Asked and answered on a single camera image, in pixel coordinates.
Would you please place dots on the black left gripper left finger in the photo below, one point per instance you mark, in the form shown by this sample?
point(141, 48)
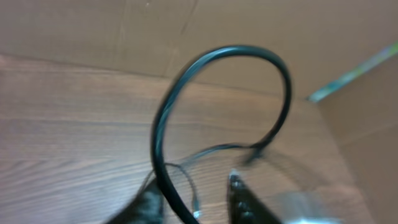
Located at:
point(146, 208)

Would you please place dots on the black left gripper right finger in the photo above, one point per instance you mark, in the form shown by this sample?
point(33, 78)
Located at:
point(243, 205)

